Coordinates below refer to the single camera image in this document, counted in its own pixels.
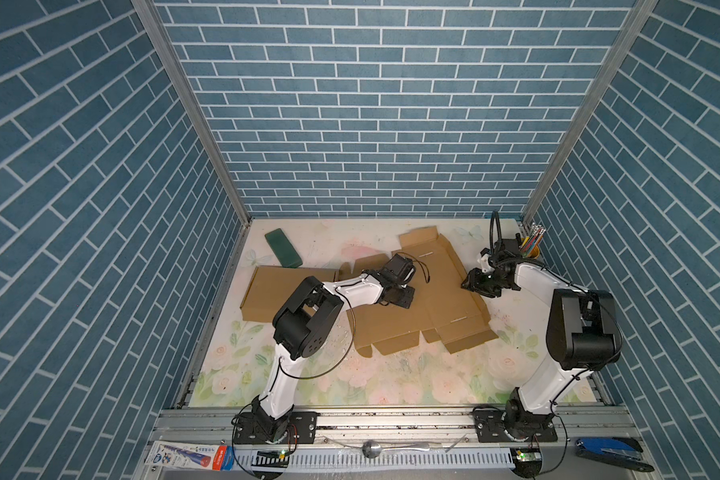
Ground cardboard box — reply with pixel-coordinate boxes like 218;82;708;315
240;266;339;324
354;226;498;358

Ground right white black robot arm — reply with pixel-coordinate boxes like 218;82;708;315
462;239;623;443

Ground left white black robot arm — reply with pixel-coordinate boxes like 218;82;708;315
250;254;416;442

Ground yellow pen cup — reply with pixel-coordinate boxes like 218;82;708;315
520;238;540;259

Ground pens in cup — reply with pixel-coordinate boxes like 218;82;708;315
519;223;547;259

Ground green rectangular sponge block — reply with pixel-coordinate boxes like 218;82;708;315
264;228;303;268

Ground metal spoon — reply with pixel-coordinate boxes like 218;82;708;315
327;436;466;459

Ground blue black pliers tool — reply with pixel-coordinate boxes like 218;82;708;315
575;437;655;473

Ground white blue product package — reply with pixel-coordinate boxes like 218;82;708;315
145;441;235;471

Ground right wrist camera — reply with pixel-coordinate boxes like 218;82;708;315
478;254;494;274

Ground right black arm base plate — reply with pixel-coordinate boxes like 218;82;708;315
472;408;558;443

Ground white slotted cable duct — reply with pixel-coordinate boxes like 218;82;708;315
235;448;515;473

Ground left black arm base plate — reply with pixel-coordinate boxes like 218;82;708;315
233;411;318;445

